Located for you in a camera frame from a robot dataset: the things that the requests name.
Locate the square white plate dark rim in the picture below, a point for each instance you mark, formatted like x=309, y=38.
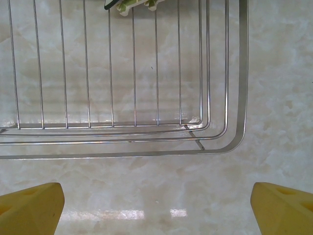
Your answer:
x=108, y=3

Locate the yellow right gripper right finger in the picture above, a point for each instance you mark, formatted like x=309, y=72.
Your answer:
x=283, y=213

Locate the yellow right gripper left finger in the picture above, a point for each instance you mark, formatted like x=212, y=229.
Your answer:
x=29, y=210

